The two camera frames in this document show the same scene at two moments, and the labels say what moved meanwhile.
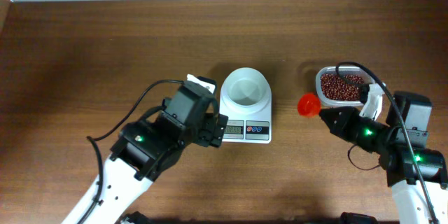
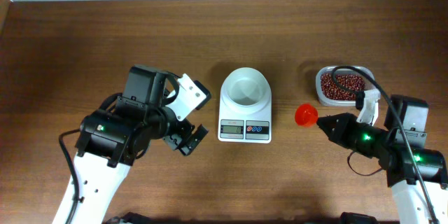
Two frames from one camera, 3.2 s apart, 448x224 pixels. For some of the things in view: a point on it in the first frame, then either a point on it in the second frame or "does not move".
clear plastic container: (333, 91) does not move
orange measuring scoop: (309, 104) -> (306, 115)
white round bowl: (246, 89) does not move
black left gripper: (205, 138) -> (183, 130)
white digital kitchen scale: (246, 99) does not move
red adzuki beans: (335, 88) does not move
